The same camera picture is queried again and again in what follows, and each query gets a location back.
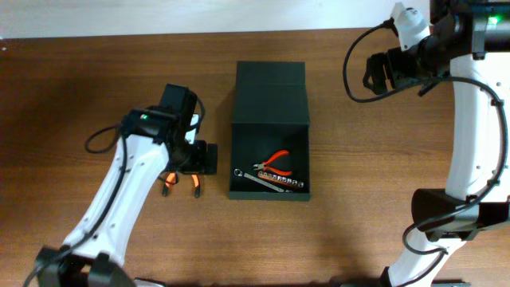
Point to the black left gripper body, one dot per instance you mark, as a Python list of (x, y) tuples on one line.
[(196, 161)]

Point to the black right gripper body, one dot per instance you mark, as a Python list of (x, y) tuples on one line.
[(402, 68)]

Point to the orange black needle-nose pliers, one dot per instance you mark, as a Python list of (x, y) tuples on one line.
[(173, 178)]

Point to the silver ratchet wrench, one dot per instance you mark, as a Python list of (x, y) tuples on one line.
[(240, 173)]

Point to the orange socket bit rail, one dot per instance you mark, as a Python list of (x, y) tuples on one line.
[(280, 179)]

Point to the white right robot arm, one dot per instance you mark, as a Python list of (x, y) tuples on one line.
[(465, 43)]

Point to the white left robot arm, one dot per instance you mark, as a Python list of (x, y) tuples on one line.
[(148, 142)]

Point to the black open storage box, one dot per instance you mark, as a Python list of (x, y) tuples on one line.
[(270, 129)]

